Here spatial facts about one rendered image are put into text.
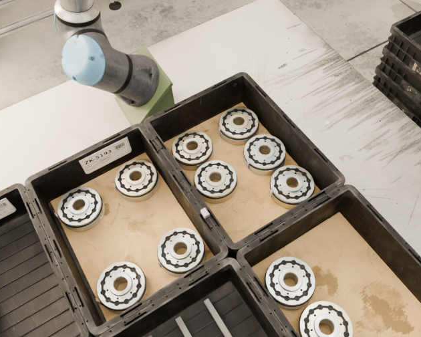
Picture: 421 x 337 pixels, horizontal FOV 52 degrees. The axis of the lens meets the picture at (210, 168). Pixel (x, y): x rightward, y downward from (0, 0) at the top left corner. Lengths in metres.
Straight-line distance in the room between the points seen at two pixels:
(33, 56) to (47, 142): 1.46
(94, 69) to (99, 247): 0.44
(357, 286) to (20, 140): 1.03
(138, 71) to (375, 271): 0.78
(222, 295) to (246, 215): 0.19
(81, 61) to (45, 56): 1.64
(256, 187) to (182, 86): 0.52
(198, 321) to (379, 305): 0.37
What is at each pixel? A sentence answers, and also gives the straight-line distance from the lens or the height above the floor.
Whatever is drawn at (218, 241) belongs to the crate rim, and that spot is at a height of 0.93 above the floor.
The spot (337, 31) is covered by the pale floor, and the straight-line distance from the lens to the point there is 2.74.
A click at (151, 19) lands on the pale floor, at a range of 2.84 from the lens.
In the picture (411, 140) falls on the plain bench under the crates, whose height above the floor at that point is 0.70.
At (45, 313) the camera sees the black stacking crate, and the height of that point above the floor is 0.83.
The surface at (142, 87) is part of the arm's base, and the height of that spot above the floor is 0.86.
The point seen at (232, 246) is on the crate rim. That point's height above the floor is 0.93.
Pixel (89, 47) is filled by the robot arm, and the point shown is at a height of 1.01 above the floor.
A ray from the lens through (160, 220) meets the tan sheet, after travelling 1.02.
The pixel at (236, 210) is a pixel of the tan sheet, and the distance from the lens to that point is 1.01.
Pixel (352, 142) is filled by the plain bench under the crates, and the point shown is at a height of 0.70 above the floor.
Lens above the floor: 1.74
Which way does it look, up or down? 58 degrees down
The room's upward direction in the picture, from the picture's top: 5 degrees counter-clockwise
